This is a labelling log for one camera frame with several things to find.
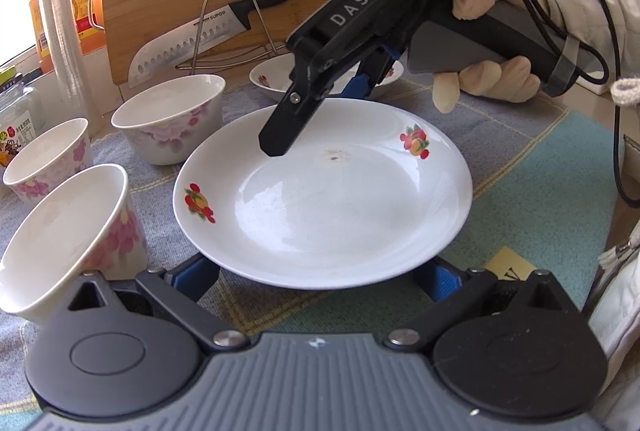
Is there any person's right hand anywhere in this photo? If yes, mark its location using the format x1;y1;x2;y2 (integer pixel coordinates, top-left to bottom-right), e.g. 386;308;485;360
431;0;543;115

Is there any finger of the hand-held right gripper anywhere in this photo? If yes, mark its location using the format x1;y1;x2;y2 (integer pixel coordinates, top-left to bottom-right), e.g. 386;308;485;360
259;56;352;158
341;48;403;101

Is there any grey-blue checked cloth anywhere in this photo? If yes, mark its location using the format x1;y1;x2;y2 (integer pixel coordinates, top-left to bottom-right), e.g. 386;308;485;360
0;76;626;414

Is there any black-handled kitchen knife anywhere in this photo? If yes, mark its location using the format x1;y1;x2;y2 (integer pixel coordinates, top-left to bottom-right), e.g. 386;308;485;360
127;0;315;89

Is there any white fruit-print plate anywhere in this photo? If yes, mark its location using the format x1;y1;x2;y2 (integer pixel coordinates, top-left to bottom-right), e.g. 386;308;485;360
172;98;473;290
249;54;405;103

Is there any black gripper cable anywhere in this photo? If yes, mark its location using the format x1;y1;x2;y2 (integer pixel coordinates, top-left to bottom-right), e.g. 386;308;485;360
477;0;640;208

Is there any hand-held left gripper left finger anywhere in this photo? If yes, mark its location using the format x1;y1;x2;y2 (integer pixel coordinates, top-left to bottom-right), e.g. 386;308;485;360
67;253;251;354

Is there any white pink-flower bowl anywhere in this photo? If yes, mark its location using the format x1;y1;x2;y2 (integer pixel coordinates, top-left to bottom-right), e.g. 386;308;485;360
0;164;148;324
2;118;94;205
111;74;226;166

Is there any person's right forearm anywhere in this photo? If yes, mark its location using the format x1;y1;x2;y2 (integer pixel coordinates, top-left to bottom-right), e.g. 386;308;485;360
525;0;640;84

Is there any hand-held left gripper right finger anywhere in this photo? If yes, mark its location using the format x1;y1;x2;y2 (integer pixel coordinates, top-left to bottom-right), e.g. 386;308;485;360
386;258;578;354

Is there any orange cooking oil jug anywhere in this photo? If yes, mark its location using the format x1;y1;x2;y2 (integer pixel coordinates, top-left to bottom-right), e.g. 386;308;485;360
30;0;108;74

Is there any person's white jacket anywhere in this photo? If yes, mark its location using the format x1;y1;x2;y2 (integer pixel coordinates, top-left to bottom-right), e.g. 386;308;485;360
585;211;640;431

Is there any labelled glass jar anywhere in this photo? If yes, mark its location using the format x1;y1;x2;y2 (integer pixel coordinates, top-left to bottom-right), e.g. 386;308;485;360
0;66;51;174

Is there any metal wire rack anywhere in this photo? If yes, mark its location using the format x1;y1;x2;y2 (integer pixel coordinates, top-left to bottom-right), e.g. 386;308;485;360
175;0;292;72

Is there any stack of clear plastic cups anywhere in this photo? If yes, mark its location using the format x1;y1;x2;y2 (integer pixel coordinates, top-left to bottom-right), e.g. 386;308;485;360
34;0;101;137

